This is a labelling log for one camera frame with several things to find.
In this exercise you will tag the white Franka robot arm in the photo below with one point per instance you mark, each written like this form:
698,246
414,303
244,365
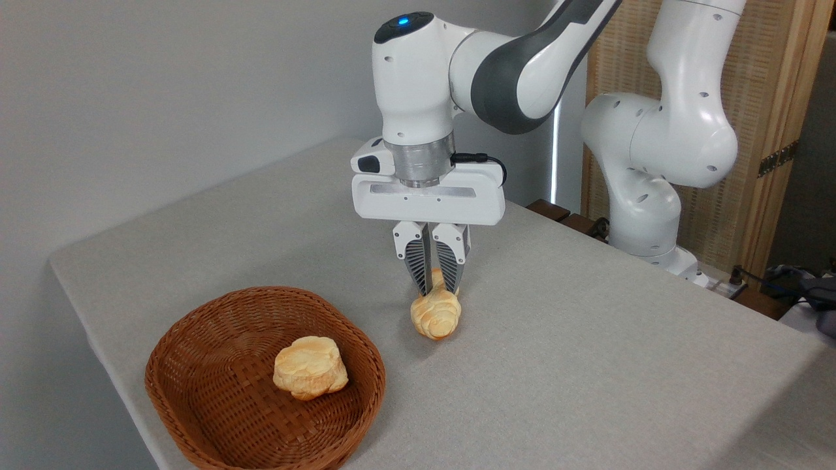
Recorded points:
418,85

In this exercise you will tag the brown wicker basket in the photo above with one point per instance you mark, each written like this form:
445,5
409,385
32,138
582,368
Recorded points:
215,365

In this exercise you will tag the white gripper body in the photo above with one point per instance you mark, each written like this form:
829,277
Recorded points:
431,203

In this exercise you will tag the round bread roll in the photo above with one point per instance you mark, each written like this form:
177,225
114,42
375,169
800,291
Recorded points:
310,369

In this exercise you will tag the white vertical light strip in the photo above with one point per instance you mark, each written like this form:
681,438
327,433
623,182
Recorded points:
555,163

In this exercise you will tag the metal screen hinge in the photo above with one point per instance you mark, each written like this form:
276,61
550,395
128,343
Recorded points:
777,158

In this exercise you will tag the wooden rattan folding screen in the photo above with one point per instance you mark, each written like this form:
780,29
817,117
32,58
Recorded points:
764,78

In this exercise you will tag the long braided bread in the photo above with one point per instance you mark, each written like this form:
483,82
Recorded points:
436,316

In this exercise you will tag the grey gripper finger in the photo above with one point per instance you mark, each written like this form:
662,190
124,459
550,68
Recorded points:
452,258
417,258

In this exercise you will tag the grey tablecloth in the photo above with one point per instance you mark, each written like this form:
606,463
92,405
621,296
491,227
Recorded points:
588,365

